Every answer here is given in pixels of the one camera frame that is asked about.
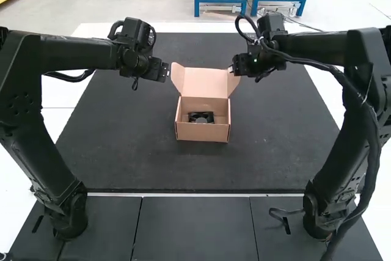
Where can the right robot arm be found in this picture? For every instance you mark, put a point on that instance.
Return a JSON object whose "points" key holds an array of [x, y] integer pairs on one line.
{"points": [[320, 44]]}

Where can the black mat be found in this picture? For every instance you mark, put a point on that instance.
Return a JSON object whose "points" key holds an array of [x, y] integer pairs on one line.
{"points": [[137, 157]]}

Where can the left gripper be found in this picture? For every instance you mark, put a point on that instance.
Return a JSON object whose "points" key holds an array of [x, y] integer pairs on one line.
{"points": [[154, 70]]}

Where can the black square fan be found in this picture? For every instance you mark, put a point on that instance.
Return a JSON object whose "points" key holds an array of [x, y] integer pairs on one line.
{"points": [[200, 118]]}

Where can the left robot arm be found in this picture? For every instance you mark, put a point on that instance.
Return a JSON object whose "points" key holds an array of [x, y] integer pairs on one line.
{"points": [[61, 50]]}

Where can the cardboard box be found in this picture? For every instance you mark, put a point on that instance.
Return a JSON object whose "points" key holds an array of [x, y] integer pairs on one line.
{"points": [[201, 132]]}

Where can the dark base panel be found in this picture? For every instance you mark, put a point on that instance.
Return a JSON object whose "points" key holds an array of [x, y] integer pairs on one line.
{"points": [[195, 230], [275, 242], [104, 230]]}

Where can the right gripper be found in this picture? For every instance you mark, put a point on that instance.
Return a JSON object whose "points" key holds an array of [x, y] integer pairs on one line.
{"points": [[247, 65]]}

